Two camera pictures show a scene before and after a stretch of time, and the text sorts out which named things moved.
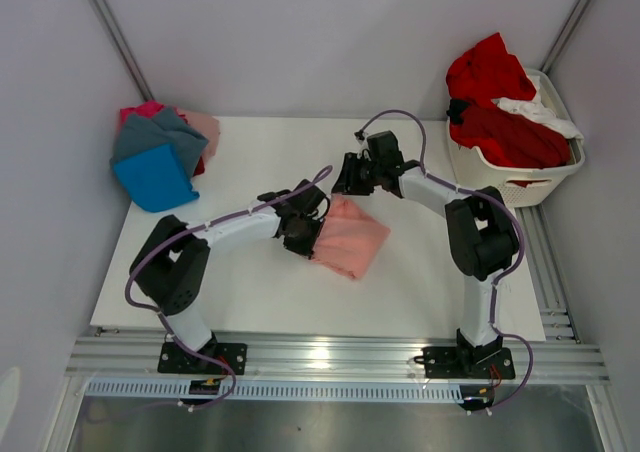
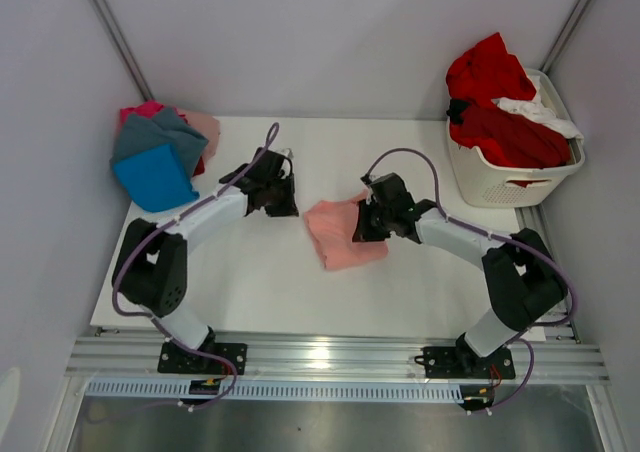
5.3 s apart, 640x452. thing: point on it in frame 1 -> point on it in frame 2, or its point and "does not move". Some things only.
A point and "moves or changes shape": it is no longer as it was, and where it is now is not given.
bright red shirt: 486,72 does not move
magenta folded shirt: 147,109 does not move
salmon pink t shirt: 351,239 moves or changes shape
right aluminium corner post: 575,18 does not move
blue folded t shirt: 156,179 does not move
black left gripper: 306,247 -> 289,209
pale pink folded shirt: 207,126 does not move
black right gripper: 347,182 -> 363,232
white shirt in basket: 539,111 does not move
